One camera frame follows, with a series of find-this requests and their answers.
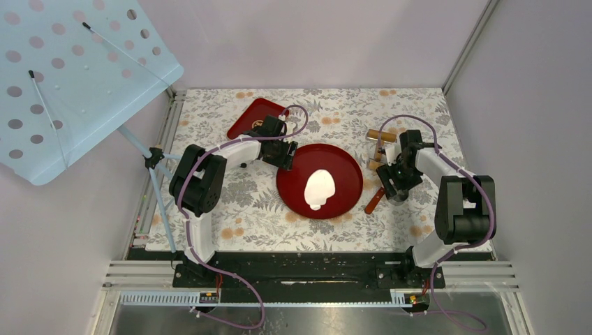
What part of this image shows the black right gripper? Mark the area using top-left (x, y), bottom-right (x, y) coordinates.
top-left (376, 158), bottom-right (422, 200)

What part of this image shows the wooden double-ended rolling pin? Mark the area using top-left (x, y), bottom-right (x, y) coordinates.
top-left (366, 129), bottom-right (398, 170)

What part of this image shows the white dough ball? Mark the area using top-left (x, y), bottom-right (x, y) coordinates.
top-left (304, 169), bottom-right (336, 211)

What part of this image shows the round red tray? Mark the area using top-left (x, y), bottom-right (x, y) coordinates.
top-left (276, 144), bottom-right (363, 220)

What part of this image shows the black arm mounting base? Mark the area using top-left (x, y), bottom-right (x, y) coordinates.
top-left (172, 251), bottom-right (445, 290)

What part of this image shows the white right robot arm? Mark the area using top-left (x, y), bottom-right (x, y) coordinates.
top-left (376, 130), bottom-right (496, 288)

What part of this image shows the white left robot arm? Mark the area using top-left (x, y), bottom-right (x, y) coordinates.
top-left (169, 115), bottom-right (298, 287)

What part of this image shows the rectangular red tray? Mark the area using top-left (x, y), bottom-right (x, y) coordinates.
top-left (226, 98), bottom-right (284, 140)

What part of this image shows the light blue music stand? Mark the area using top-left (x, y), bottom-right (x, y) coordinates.
top-left (0, 0), bottom-right (185, 254)

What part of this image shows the metal scraper wooden handle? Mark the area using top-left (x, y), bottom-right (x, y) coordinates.
top-left (364, 187), bottom-right (385, 215)

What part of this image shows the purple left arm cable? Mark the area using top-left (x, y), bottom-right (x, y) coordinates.
top-left (175, 104), bottom-right (310, 331)

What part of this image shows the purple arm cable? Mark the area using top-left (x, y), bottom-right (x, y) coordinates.
top-left (377, 114), bottom-right (498, 334)
top-left (175, 104), bottom-right (310, 331)

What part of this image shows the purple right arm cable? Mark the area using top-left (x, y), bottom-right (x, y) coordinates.
top-left (377, 114), bottom-right (498, 334)

